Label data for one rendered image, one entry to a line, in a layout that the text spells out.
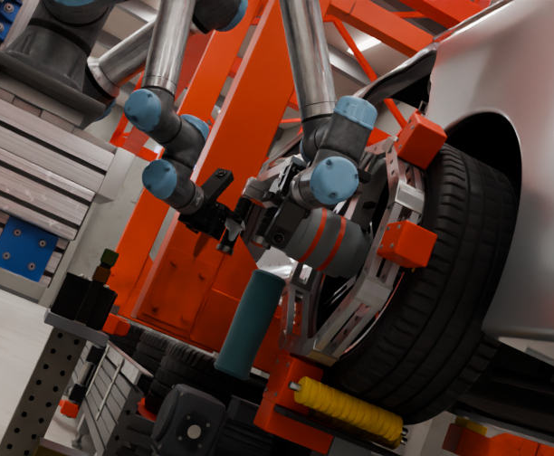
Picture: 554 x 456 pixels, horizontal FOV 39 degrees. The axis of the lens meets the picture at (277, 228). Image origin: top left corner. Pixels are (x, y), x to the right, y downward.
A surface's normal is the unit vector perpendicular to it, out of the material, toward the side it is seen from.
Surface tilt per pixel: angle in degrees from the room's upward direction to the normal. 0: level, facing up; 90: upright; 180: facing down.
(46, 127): 90
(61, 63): 72
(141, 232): 90
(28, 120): 90
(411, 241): 90
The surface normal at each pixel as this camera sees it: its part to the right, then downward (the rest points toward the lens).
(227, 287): 0.29, -0.07
